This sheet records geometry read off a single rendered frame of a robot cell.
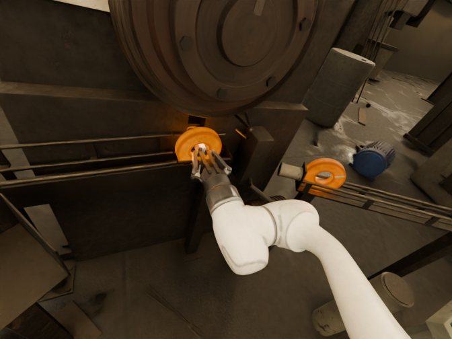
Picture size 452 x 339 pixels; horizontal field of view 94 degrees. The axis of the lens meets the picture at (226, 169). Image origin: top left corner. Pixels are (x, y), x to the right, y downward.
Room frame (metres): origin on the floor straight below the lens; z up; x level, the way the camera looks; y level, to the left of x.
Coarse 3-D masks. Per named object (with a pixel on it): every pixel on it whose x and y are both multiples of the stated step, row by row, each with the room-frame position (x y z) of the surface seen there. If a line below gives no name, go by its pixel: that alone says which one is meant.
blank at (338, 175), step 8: (320, 160) 0.71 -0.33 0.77; (328, 160) 0.71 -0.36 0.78; (312, 168) 0.69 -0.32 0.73; (320, 168) 0.69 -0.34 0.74; (328, 168) 0.69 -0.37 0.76; (336, 168) 0.69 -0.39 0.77; (312, 176) 0.69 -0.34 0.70; (336, 176) 0.69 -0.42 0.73; (344, 176) 0.69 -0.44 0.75; (328, 184) 0.69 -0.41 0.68; (336, 184) 0.69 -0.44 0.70
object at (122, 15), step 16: (112, 0) 0.41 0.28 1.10; (128, 0) 0.42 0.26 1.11; (320, 0) 0.65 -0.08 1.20; (112, 16) 0.41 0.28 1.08; (128, 16) 0.42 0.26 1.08; (320, 16) 0.67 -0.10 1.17; (128, 32) 0.42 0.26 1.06; (128, 48) 0.42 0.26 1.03; (304, 48) 0.66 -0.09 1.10; (144, 64) 0.44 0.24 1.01; (144, 80) 0.44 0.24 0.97; (160, 96) 0.46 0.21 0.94; (192, 112) 0.51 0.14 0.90; (208, 112) 0.53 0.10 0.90; (224, 112) 0.56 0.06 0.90; (240, 112) 0.59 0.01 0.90
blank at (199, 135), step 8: (192, 128) 0.55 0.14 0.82; (200, 128) 0.56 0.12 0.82; (208, 128) 0.58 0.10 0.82; (184, 136) 0.53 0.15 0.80; (192, 136) 0.53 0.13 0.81; (200, 136) 0.54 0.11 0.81; (208, 136) 0.56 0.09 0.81; (216, 136) 0.57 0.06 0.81; (176, 144) 0.52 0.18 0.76; (184, 144) 0.52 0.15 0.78; (192, 144) 0.53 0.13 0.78; (208, 144) 0.56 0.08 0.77; (216, 144) 0.58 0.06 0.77; (176, 152) 0.51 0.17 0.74; (184, 152) 0.52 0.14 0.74; (192, 152) 0.57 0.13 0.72
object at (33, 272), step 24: (0, 216) 0.19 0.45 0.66; (0, 240) 0.16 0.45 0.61; (24, 240) 0.17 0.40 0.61; (0, 264) 0.12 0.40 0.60; (24, 264) 0.13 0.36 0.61; (48, 264) 0.14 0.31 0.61; (0, 288) 0.08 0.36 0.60; (24, 288) 0.09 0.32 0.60; (48, 288) 0.10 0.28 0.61; (0, 312) 0.05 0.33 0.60; (24, 312) 0.07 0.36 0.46; (72, 312) 0.16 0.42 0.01; (24, 336) 0.04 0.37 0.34; (48, 336) 0.06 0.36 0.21; (72, 336) 0.09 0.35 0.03; (96, 336) 0.12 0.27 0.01
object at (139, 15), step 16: (144, 0) 0.42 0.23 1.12; (160, 0) 0.42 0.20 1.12; (144, 16) 0.42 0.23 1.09; (160, 16) 0.42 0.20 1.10; (144, 32) 0.42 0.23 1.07; (160, 32) 0.42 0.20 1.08; (144, 48) 0.42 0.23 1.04; (160, 48) 0.42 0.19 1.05; (160, 64) 0.44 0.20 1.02; (176, 64) 0.44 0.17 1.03; (160, 80) 0.44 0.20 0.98; (176, 80) 0.45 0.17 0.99; (176, 96) 0.46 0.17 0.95; (192, 96) 0.49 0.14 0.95; (208, 96) 0.49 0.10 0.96; (256, 96) 0.59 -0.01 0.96
